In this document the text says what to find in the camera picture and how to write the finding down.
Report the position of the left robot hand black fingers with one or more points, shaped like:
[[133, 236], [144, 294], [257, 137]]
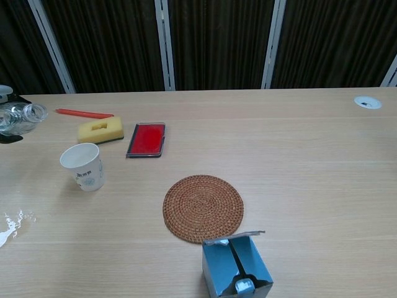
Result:
[[6, 90]]

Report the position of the transparent plastic bottle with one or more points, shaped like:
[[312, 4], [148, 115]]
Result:
[[18, 121]]

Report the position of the white paper cup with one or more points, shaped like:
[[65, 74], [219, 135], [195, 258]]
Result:
[[85, 174]]

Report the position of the red pen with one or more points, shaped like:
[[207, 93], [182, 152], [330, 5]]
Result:
[[83, 113]]

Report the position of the yellow sponge block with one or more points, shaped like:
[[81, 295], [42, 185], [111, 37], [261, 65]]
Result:
[[99, 132]]

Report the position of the round woven brown coaster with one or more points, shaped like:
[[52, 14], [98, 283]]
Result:
[[203, 209]]

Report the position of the blue cardboard box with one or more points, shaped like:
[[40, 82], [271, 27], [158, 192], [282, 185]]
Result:
[[217, 270]]

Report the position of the grey screen frame post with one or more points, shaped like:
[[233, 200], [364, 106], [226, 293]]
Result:
[[52, 46], [391, 73], [165, 46], [273, 46]]

